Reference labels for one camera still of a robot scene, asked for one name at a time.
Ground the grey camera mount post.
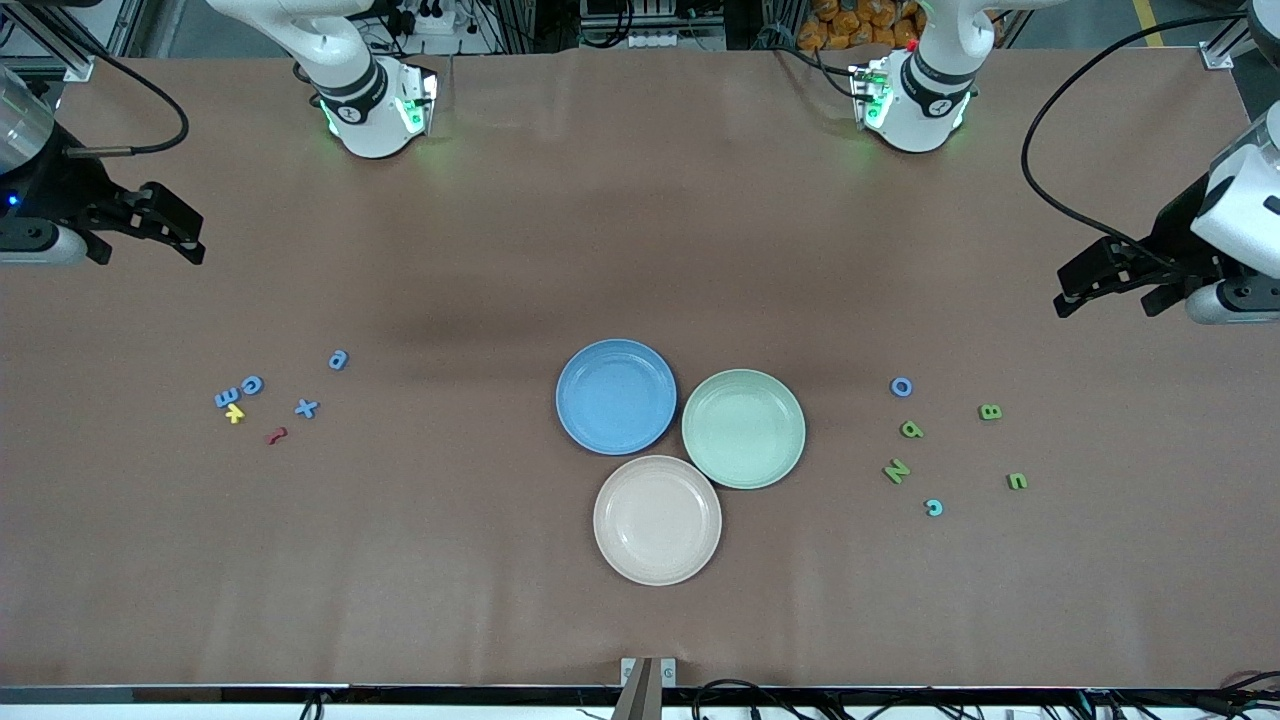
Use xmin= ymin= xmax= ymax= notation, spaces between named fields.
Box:
xmin=610 ymin=657 xmax=657 ymax=720

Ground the metal table edge bracket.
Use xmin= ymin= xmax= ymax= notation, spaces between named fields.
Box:
xmin=620 ymin=657 xmax=678 ymax=689

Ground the long white power strip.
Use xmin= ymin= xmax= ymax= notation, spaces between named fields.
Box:
xmin=628 ymin=28 xmax=727 ymax=49

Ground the blue plate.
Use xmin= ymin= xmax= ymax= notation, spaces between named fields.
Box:
xmin=555 ymin=338 xmax=678 ymax=457

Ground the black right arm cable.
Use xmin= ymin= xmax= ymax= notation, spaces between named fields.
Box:
xmin=60 ymin=40 xmax=191 ymax=159

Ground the green plate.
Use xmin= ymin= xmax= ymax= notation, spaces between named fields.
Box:
xmin=681 ymin=368 xmax=807 ymax=491

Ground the brown table cover sheet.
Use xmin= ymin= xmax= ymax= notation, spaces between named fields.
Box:
xmin=0 ymin=45 xmax=1280 ymax=691

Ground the white power strip with plugs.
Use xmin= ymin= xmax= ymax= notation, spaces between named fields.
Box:
xmin=395 ymin=0 xmax=456 ymax=36

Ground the bag of orange items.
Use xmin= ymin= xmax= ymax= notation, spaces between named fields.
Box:
xmin=797 ymin=0 xmax=926 ymax=51

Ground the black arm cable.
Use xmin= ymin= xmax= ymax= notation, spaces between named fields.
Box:
xmin=60 ymin=40 xmax=191 ymax=159
xmin=1020 ymin=12 xmax=1251 ymax=276

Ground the black loose cable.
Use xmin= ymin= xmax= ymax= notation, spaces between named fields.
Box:
xmin=692 ymin=679 xmax=801 ymax=720

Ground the beige plate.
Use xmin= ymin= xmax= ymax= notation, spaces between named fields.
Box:
xmin=592 ymin=454 xmax=723 ymax=587

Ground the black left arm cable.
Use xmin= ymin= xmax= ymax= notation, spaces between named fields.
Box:
xmin=1020 ymin=12 xmax=1251 ymax=276

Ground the aluminium frame profile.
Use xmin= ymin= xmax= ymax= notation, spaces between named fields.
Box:
xmin=1200 ymin=0 xmax=1280 ymax=71
xmin=0 ymin=0 xmax=136 ymax=81

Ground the metal table edge rail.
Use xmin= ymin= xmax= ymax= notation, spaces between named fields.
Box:
xmin=0 ymin=684 xmax=1280 ymax=707

